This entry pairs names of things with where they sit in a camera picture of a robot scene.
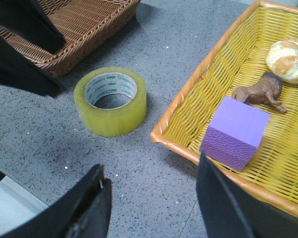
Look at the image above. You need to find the yellow woven plastic basket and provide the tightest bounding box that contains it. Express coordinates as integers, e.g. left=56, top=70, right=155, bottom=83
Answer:
left=151, top=0, right=298, bottom=218

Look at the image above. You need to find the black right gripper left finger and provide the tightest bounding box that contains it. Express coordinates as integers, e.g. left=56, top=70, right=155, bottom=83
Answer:
left=2, top=164, right=112, bottom=238

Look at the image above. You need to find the brown wicker basket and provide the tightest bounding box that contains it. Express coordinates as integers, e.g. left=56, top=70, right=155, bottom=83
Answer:
left=0, top=0, right=140, bottom=77

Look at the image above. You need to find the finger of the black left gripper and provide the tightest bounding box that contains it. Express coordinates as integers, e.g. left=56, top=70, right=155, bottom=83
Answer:
left=0, top=0, right=66, bottom=54
left=0, top=37, right=61, bottom=98

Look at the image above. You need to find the brown lion toy figure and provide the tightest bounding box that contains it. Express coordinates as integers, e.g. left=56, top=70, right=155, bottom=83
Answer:
left=231, top=72, right=288, bottom=114

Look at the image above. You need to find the yellow-green packing tape roll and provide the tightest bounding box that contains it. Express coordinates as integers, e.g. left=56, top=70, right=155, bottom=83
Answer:
left=74, top=67, right=147, bottom=137

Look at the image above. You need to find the purple foam block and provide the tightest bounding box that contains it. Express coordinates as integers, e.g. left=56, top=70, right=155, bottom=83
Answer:
left=200, top=96, right=271, bottom=171

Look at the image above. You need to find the bread roll croissant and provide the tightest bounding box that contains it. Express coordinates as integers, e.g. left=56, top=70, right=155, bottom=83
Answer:
left=266, top=38, right=298, bottom=84

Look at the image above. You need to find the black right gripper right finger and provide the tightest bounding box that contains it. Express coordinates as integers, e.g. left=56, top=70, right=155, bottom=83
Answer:
left=197, top=153, right=298, bottom=238

